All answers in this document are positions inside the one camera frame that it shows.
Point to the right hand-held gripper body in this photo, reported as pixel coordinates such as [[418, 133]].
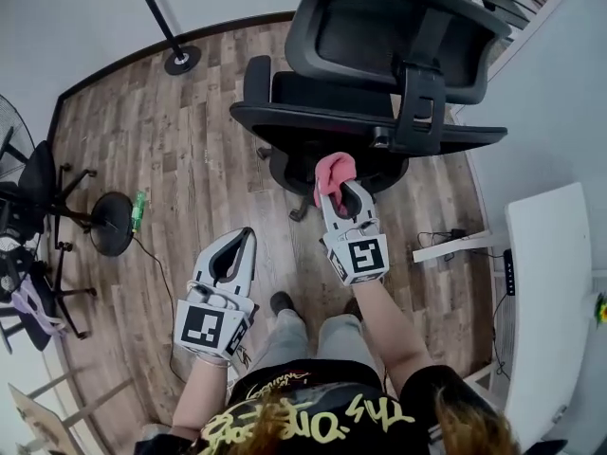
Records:
[[365, 256]]

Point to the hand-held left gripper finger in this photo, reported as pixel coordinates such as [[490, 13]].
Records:
[[206, 254], [249, 268]]

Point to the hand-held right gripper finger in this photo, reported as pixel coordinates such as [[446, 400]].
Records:
[[329, 216], [369, 209]]

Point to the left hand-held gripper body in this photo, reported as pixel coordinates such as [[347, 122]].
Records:
[[204, 325]]

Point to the red cloth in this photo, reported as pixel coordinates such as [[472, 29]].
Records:
[[334, 171]]

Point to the black office chair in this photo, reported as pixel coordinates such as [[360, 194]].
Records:
[[355, 112]]

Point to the person's left forearm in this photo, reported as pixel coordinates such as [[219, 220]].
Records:
[[199, 401]]

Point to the person's right forearm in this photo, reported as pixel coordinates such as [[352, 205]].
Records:
[[389, 334]]

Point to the person's left shoe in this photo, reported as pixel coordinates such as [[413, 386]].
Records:
[[281, 302]]

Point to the person's shoe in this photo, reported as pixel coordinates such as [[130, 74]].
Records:
[[353, 308], [281, 302]]

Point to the person's right shoe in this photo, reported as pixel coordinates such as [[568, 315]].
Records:
[[353, 308]]

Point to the green plastic bottle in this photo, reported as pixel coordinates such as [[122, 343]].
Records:
[[139, 211]]

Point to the person's grey trousers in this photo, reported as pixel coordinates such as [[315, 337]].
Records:
[[336, 339]]

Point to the large black standing fan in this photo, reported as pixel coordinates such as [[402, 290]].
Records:
[[111, 225]]

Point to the person's black printed t-shirt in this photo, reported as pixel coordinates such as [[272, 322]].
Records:
[[308, 415]]

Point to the black desk control panel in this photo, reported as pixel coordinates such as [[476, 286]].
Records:
[[508, 273]]

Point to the pale purple bag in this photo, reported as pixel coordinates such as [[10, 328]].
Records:
[[33, 308]]

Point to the black swivel chair with armrests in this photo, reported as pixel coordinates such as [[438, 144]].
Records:
[[40, 173]]

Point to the white desk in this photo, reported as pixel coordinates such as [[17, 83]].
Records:
[[550, 278]]

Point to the black coat stand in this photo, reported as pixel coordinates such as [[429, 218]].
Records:
[[180, 60]]

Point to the yellow sunflower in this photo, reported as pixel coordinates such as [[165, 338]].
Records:
[[602, 308]]

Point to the wooden table frame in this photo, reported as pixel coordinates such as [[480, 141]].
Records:
[[42, 415]]

